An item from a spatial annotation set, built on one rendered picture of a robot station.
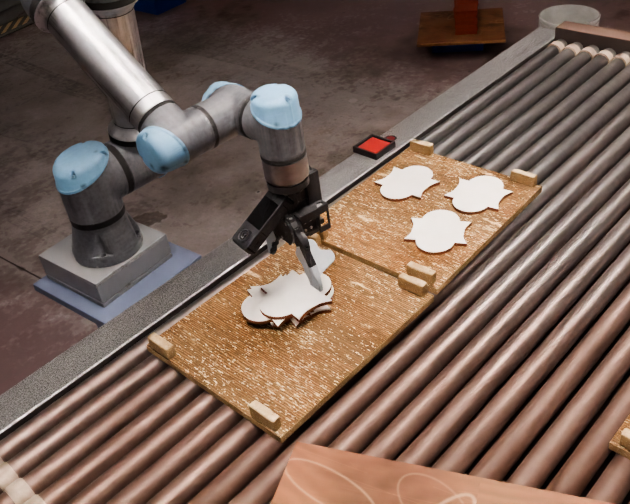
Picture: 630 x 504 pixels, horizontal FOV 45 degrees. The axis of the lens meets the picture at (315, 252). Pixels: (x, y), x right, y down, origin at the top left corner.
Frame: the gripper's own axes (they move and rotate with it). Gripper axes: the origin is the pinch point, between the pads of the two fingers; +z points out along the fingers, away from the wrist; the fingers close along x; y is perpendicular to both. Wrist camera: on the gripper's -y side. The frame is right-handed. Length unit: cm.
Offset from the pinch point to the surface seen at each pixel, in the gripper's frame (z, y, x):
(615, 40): 7, 133, 28
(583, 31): 7, 132, 38
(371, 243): 7.9, 22.3, 5.3
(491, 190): 7, 52, 0
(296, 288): 4.5, 0.9, 1.2
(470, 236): 7.9, 37.9, -7.2
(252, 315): 5.3, -8.9, 1.6
